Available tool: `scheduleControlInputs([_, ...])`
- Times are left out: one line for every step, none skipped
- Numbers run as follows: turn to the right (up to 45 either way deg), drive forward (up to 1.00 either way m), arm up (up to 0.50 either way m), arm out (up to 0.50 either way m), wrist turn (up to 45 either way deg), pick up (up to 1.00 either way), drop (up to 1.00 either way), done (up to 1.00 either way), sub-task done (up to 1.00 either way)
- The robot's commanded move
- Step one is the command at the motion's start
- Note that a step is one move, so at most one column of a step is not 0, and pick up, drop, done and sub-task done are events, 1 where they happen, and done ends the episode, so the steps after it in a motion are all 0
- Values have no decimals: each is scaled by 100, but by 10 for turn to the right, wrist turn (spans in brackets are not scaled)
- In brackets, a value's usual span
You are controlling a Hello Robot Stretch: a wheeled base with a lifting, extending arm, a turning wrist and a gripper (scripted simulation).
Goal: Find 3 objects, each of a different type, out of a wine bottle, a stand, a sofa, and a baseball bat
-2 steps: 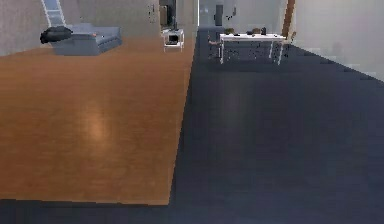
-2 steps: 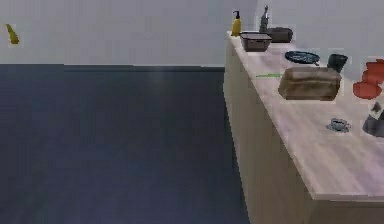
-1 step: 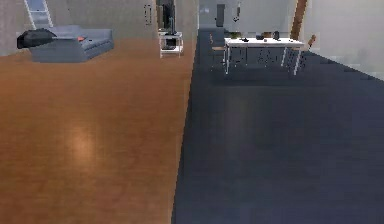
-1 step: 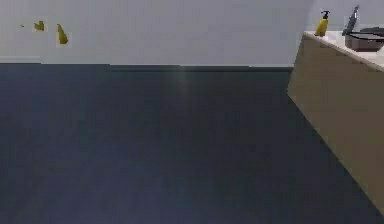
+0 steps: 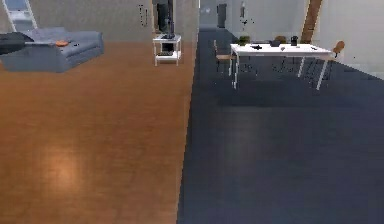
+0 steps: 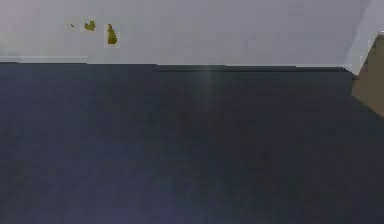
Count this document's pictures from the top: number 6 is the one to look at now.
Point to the olive yellow blob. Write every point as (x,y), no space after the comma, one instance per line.
(89,25)
(111,36)

